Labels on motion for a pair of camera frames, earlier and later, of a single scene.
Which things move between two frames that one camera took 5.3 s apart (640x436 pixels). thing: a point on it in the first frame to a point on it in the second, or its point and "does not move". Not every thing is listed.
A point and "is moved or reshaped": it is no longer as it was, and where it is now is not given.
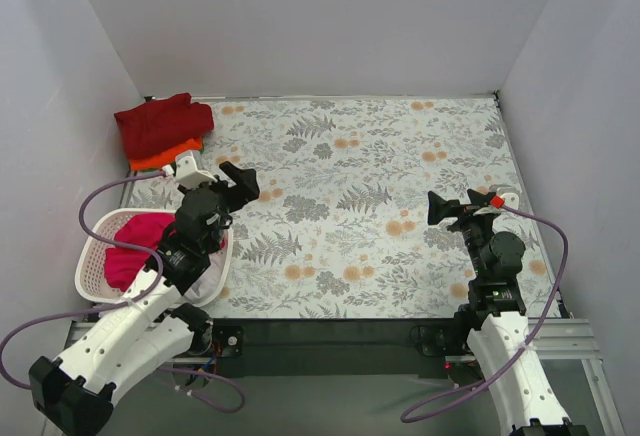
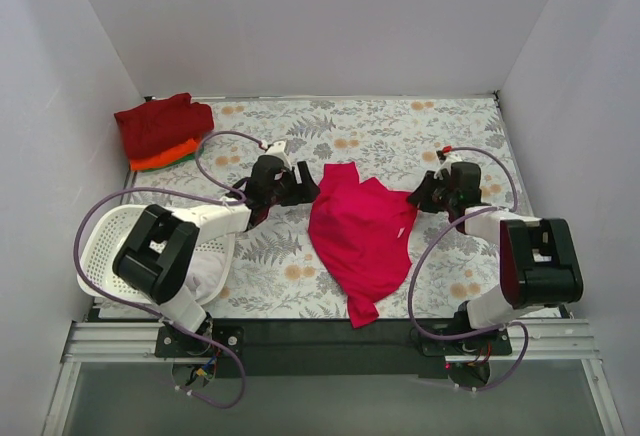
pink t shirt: x=122 y=266 is moved or reshaped
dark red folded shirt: x=164 y=124 does not move
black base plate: x=316 y=346 does not move
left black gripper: x=226 y=189 to x=293 y=184
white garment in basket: x=209 y=284 does not move
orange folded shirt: x=167 y=157 does not move
